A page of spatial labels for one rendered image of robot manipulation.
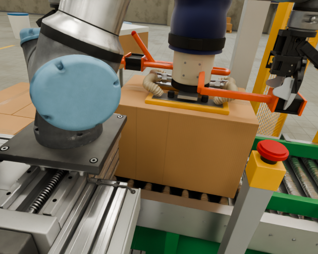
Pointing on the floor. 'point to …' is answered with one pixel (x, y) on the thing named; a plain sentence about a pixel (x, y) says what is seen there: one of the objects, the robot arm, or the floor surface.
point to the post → (251, 203)
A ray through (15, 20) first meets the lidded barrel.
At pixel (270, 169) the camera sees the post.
